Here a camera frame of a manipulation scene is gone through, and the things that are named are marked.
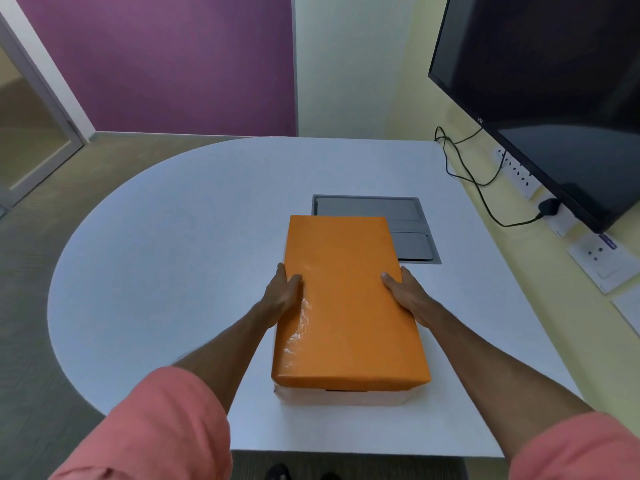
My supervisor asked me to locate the white wall socket with plug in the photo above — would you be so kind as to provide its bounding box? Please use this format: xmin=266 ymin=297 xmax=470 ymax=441
xmin=542 ymin=192 xmax=582 ymax=239

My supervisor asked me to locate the black flat screen monitor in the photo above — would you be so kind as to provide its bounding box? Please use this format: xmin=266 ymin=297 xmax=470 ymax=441
xmin=428 ymin=0 xmax=640 ymax=234

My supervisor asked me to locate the orange box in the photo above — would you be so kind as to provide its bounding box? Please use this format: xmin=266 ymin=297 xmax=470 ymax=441
xmin=270 ymin=215 xmax=432 ymax=407

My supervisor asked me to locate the person's right forearm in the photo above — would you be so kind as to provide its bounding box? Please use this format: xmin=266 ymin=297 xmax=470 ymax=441
xmin=420 ymin=305 xmax=596 ymax=463

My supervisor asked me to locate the grey table cable hatch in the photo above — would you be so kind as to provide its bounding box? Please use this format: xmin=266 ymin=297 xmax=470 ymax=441
xmin=312 ymin=195 xmax=442 ymax=265

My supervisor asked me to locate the glass door with grey frame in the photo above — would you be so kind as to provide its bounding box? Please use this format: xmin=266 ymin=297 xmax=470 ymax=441
xmin=0 ymin=12 xmax=87 ymax=218

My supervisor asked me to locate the person's right hand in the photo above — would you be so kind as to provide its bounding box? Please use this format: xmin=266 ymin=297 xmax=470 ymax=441
xmin=380 ymin=267 xmax=441 ymax=329

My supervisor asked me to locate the white wall plate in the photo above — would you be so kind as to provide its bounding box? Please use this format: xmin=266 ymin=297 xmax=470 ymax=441
xmin=612 ymin=286 xmax=640 ymax=338

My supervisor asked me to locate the black power cable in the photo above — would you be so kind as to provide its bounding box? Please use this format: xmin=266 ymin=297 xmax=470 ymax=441
xmin=434 ymin=126 xmax=546 ymax=228

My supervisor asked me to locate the person's left forearm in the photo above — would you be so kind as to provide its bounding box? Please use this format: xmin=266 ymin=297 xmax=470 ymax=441
xmin=171 ymin=301 xmax=277 ymax=415

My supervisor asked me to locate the white square wall socket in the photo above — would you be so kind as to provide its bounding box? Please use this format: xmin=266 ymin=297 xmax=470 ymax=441
xmin=567 ymin=233 xmax=640 ymax=295

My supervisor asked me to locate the white wall socket strip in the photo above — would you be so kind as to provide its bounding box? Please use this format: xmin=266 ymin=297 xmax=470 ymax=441
xmin=494 ymin=147 xmax=542 ymax=201

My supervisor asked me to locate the person's left hand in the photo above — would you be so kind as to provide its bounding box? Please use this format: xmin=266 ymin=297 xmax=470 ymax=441
xmin=257 ymin=263 xmax=304 ymax=329

